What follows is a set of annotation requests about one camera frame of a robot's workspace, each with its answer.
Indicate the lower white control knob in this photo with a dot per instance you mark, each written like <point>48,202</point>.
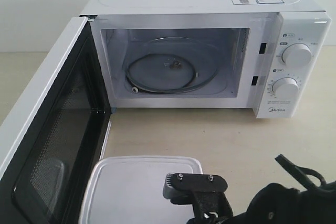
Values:
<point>285,88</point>

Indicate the white control knob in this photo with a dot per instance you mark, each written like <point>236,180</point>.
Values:
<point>296,55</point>
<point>285,88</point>

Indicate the white microwave door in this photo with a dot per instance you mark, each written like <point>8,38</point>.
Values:
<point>54,134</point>

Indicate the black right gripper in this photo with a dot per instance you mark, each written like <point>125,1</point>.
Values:
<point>278,204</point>

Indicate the clear plastic lidded container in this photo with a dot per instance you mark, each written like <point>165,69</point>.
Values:
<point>129,189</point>

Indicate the upper white control knob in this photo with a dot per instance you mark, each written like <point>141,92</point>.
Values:
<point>296,55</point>

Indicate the white Midea microwave oven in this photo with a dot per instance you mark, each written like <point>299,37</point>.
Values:
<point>249,38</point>

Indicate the glass turntable plate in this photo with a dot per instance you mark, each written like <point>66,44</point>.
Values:
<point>172,65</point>

